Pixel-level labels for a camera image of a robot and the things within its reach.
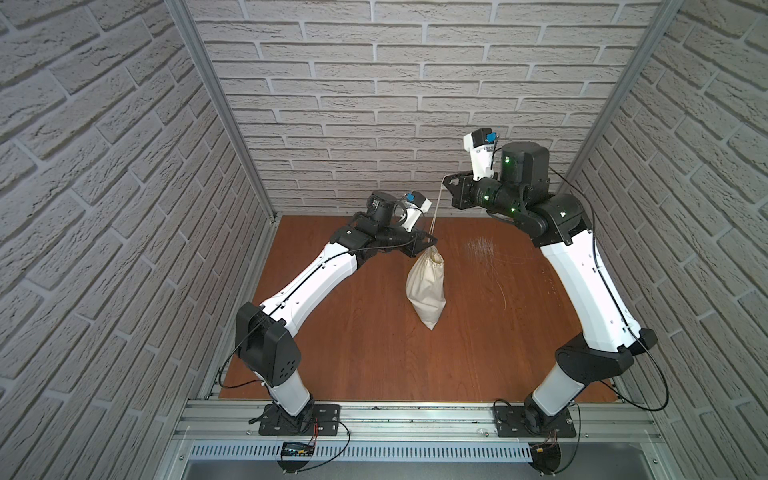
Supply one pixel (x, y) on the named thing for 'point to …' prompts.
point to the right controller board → (546, 456)
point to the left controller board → (295, 456)
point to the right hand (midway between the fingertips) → (435, 179)
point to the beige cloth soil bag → (424, 284)
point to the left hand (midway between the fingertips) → (433, 232)
